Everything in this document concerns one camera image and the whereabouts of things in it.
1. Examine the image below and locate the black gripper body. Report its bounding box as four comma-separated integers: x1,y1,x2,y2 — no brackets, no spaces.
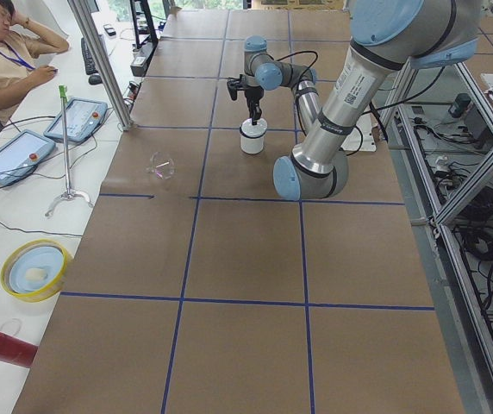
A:
244,86,262,113

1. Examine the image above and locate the white cup lid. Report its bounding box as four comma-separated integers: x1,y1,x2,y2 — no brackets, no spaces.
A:
240,118,267,139

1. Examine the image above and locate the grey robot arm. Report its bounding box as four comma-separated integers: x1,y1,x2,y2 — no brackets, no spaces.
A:
243,1,481,201

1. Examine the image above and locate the white enamel cup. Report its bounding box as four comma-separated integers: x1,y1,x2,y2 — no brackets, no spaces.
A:
240,135,265,154

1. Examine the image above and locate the black computer mouse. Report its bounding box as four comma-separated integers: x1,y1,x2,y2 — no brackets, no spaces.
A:
88,73,103,85

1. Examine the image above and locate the black keyboard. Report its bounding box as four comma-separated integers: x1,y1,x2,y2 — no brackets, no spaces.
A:
80,38,97,75

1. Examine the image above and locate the far blue teach pendant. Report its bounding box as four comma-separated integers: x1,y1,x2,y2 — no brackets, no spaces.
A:
43,97,108,144

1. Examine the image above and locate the blue teach pendant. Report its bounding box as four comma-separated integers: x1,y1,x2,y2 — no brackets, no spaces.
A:
0,129,55,186
43,97,108,144

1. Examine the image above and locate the near blue teach pendant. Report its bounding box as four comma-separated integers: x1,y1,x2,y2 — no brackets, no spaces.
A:
0,129,55,186

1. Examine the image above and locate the seated person in beige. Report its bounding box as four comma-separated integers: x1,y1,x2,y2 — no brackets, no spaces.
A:
0,1,69,124

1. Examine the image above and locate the yellow rimmed bowl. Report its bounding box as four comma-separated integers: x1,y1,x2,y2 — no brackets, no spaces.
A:
0,239,73,303

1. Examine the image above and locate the red cylinder tube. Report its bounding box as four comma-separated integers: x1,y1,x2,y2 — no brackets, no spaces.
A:
0,332,38,368

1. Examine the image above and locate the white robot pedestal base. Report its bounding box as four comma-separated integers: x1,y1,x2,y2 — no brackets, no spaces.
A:
341,114,377,153

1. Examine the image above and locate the aluminium frame post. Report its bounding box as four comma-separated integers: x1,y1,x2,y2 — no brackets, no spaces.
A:
68,0,134,131

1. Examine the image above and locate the green handled reacher grabber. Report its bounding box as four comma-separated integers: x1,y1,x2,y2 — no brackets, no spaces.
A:
45,85,94,218

